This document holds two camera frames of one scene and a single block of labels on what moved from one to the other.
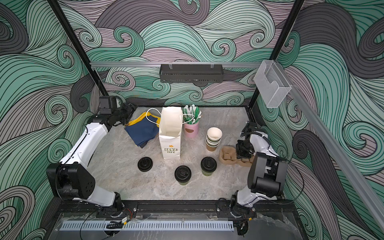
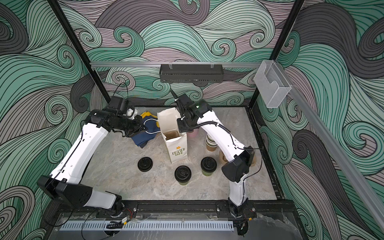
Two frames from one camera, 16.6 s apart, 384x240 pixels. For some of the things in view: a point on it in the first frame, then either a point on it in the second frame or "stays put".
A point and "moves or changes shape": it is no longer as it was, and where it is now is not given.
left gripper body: [124, 113] -> [131, 127]
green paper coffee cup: [183, 183] stays put
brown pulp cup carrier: [228, 155] moves or changes shape
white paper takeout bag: [170, 132] moves or changes shape
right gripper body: [244, 148] -> [186, 124]
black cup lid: [208, 164] stays put
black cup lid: [183, 173] stays put
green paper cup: [206, 173] stays put
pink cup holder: [191, 131] stays put
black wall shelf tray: [191, 73] stays put
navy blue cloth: [146, 129] stays put
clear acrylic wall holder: [271, 83] stays put
